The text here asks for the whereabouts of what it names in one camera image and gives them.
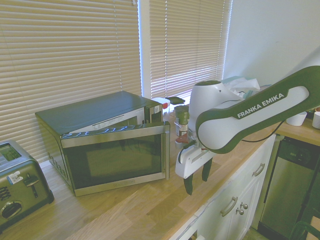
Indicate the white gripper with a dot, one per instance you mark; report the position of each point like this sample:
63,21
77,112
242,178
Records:
190,160

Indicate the steel framed microwave door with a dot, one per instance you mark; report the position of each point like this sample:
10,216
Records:
112,157

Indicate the white Franka Emika robot arm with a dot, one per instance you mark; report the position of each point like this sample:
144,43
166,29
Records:
250,112

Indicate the black steel microwave body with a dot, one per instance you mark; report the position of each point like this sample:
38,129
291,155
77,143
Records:
92,110

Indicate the white kitchen cabinet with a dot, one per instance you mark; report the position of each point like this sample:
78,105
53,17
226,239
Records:
237,185

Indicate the white brown yogurt tub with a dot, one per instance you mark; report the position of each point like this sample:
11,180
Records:
182,130

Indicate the round metal cabinet knob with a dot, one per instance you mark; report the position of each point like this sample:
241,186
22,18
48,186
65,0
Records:
240,212
245,206

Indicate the green yogurt tub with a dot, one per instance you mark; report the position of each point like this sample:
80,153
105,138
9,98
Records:
181,115

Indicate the white red spray bottle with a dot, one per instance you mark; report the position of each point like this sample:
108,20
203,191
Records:
166,105

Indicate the flat black device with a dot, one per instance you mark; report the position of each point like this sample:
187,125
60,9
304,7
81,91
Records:
176,100

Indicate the stainless steel dishwasher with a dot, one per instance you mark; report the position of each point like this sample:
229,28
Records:
287,185

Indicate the teal paper box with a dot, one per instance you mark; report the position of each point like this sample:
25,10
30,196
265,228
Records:
250,94

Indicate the white plastic shopping bag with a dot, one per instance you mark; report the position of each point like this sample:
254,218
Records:
240,85

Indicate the white ceramic mug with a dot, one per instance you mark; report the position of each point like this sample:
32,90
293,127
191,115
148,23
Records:
296,119

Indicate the small white cup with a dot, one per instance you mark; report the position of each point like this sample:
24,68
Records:
316,120

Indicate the narrow beige window blind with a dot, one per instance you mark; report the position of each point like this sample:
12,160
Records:
190,45

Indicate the stainless steel toaster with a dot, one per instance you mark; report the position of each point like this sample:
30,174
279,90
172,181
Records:
20,185

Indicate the wide beige window blind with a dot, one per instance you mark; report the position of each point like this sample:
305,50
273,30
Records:
62,62

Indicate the dark green metal frame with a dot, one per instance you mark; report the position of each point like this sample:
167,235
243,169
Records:
301,228

